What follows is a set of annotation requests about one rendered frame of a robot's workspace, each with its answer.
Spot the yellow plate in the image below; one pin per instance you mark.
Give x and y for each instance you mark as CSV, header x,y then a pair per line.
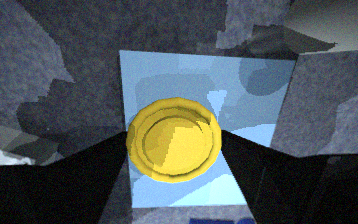
x,y
173,140

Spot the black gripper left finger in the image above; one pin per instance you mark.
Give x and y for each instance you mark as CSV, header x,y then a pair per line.
x,y
72,190

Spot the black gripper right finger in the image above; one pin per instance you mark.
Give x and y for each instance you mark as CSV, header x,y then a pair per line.
x,y
280,188

